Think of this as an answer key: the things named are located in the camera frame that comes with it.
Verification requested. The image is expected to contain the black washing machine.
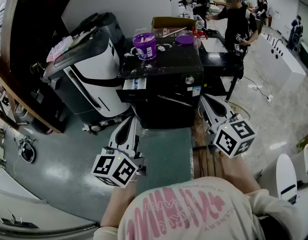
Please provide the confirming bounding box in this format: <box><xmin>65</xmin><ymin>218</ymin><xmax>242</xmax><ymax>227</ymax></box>
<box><xmin>115</xmin><ymin>41</ymin><xmax>205</xmax><ymax>130</ymax></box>

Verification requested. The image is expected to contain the white powder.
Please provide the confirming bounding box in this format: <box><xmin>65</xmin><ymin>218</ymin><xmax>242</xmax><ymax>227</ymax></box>
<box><xmin>123</xmin><ymin>46</ymin><xmax>138</xmax><ymax>59</ymax></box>

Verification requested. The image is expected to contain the large open cardboard box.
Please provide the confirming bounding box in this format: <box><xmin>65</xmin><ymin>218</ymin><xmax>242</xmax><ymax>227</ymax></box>
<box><xmin>150</xmin><ymin>16</ymin><xmax>198</xmax><ymax>38</ymax></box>

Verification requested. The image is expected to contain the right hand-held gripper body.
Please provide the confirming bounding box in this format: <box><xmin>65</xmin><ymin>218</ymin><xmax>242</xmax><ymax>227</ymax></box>
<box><xmin>205</xmin><ymin>113</ymin><xmax>256</xmax><ymax>159</ymax></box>

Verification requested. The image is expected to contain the white vanity counter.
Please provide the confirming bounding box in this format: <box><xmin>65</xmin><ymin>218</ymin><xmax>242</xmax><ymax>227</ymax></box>
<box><xmin>258</xmin><ymin>33</ymin><xmax>307</xmax><ymax>95</ymax></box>

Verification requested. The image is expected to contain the person's left forearm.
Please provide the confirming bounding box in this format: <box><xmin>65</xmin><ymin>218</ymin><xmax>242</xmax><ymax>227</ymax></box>
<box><xmin>100</xmin><ymin>180</ymin><xmax>138</xmax><ymax>229</ymax></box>

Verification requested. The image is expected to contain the black table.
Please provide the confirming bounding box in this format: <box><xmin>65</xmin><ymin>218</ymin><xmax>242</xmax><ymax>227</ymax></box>
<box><xmin>196</xmin><ymin>30</ymin><xmax>245</xmax><ymax>102</ymax></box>

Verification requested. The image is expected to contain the purple detergent powder tub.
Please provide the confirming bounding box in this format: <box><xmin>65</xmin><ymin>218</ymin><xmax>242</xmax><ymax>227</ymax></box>
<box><xmin>132</xmin><ymin>32</ymin><xmax>158</xmax><ymax>61</ymax></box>

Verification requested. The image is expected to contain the grey robot machine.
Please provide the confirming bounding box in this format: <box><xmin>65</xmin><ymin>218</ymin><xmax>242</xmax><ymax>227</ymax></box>
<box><xmin>70</xmin><ymin>11</ymin><xmax>126</xmax><ymax>60</ymax></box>

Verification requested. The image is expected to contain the person's right forearm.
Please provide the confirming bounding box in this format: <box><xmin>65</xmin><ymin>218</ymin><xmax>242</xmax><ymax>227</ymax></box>
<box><xmin>217</xmin><ymin>153</ymin><xmax>262</xmax><ymax>192</ymax></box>

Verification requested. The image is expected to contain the white rectangular tray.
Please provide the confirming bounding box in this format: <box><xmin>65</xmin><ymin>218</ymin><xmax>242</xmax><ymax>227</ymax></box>
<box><xmin>202</xmin><ymin>37</ymin><xmax>229</xmax><ymax>54</ymax></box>

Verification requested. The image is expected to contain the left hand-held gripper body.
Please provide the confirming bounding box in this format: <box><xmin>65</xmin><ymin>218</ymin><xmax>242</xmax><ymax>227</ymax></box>
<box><xmin>91</xmin><ymin>145</ymin><xmax>147</xmax><ymax>188</ymax></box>

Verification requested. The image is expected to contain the thin metal rod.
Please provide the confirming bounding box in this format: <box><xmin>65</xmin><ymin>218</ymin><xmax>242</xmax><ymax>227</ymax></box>
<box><xmin>157</xmin><ymin>26</ymin><xmax>188</xmax><ymax>39</ymax></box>

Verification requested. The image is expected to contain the white and black robot machine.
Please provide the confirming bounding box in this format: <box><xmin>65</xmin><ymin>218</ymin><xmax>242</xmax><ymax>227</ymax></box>
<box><xmin>40</xmin><ymin>35</ymin><xmax>132</xmax><ymax>132</ymax></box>

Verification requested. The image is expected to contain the white door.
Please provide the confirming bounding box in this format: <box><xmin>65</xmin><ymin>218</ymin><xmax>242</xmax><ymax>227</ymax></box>
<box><xmin>0</xmin><ymin>186</ymin><xmax>101</xmax><ymax>240</ymax></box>

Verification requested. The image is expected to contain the purple tub lid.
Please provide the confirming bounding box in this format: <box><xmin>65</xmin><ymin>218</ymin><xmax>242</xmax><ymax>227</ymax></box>
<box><xmin>174</xmin><ymin>35</ymin><xmax>196</xmax><ymax>47</ymax></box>

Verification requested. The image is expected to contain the white detergent drawer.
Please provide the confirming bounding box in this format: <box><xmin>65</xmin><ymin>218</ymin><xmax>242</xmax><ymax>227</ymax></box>
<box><xmin>122</xmin><ymin>77</ymin><xmax>148</xmax><ymax>92</ymax></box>

